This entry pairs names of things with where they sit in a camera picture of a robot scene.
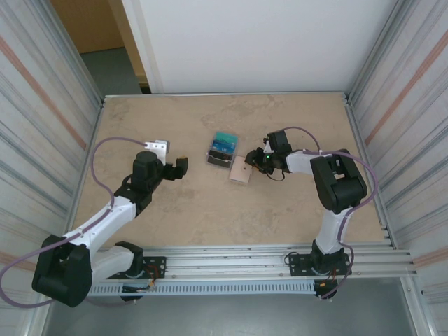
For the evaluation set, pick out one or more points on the clear acrylic card stand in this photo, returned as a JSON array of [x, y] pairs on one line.
[[222, 150]]

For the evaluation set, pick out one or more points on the blue card with white print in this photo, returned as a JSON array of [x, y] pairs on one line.
[[222, 147]]

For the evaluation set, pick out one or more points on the teal card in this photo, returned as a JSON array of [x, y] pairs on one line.
[[227, 138]]

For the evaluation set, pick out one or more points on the black gold-line card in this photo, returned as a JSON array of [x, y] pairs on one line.
[[220, 155]]

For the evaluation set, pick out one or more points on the translucent corrugated side panel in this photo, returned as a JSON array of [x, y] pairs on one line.
[[402, 122], [35, 122]]

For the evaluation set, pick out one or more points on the wooden door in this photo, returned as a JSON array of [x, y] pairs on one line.
[[94, 24]]

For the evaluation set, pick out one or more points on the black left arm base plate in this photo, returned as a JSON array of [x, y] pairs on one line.
[[155, 262]]

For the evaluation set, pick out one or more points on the aluminium table frame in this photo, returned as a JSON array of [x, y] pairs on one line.
[[227, 260]]

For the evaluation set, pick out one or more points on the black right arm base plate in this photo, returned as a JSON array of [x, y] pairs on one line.
[[301, 262]]

